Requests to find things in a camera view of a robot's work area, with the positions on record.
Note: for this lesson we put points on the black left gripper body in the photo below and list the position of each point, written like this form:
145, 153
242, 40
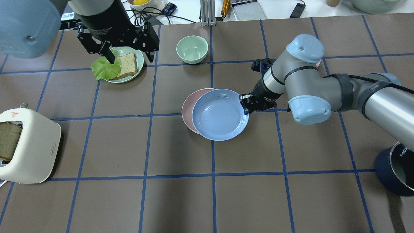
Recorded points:
104, 23

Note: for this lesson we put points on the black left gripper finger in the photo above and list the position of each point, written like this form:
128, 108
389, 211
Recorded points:
150, 55
106, 51

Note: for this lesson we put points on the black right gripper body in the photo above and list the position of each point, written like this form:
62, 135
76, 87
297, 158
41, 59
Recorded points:
262, 93

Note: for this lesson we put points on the blue plate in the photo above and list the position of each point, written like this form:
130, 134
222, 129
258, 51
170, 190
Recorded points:
219, 116

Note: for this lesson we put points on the pink plate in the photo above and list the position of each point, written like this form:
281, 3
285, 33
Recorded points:
188, 106

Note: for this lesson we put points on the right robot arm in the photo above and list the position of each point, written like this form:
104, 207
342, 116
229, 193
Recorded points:
312, 99

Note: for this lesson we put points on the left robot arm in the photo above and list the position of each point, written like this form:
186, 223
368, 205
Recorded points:
27, 27

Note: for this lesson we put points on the green plate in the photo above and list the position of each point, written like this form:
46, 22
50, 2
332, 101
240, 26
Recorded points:
118, 51

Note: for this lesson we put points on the green lettuce leaf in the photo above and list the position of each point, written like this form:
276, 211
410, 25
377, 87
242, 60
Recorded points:
104, 70

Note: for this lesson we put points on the bread slice on plate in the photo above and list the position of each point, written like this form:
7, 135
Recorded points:
128, 66

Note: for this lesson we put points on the green bowl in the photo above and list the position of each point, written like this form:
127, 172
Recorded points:
192, 49

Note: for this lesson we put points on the white bowl with fruit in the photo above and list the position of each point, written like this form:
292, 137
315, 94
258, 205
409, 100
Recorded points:
148, 5

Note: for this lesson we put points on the silver metal tin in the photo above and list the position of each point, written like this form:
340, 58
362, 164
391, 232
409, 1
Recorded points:
246, 10

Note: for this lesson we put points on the black power adapter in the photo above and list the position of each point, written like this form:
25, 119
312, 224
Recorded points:
298, 10

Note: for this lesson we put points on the bread slice in toaster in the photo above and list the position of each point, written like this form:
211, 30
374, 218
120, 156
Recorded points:
9, 137

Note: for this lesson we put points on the white toaster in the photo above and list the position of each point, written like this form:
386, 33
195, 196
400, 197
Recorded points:
36, 150

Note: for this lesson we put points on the dark blue pot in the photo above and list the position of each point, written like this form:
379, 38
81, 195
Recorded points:
395, 169

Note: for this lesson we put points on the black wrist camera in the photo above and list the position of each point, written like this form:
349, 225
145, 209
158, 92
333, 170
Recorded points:
262, 65

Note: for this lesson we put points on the aluminium profile post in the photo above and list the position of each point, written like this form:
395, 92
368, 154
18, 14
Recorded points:
208, 13

